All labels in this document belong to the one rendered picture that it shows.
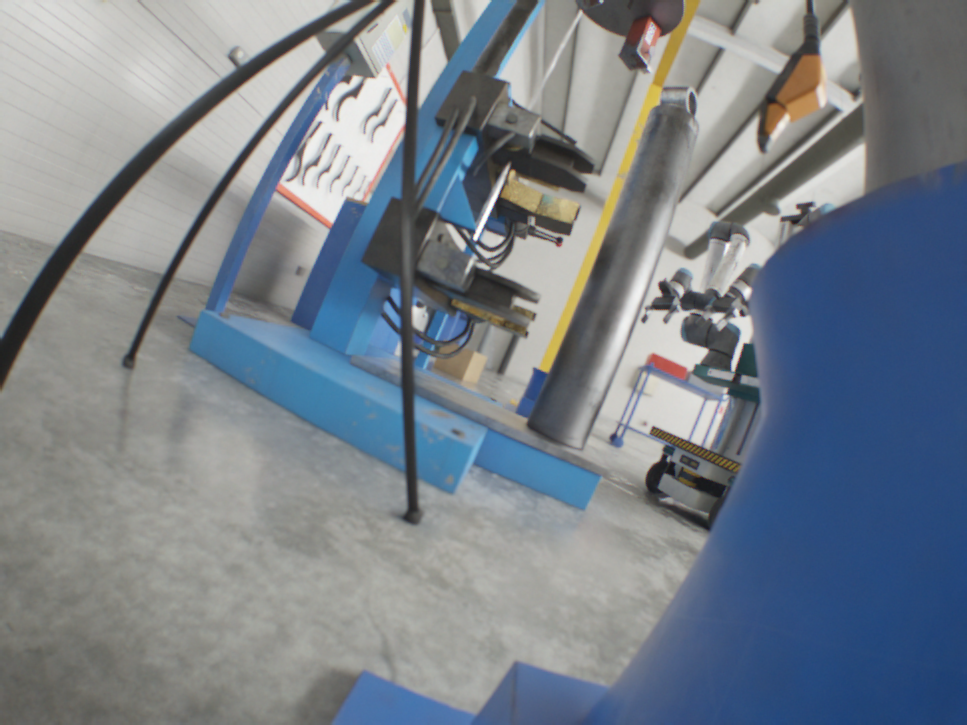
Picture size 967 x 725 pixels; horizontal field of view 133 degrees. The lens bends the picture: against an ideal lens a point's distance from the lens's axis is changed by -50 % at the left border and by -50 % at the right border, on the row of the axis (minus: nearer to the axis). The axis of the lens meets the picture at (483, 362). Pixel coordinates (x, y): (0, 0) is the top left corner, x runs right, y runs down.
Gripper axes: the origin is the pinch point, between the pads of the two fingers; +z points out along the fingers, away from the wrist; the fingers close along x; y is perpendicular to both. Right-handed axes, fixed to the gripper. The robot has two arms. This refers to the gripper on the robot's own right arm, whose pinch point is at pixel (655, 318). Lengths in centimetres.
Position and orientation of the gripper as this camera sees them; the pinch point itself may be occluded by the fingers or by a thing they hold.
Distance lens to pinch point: 193.3
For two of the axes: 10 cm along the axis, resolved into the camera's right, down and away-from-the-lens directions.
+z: -6.5, 7.2, -2.6
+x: -4.5, -0.9, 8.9
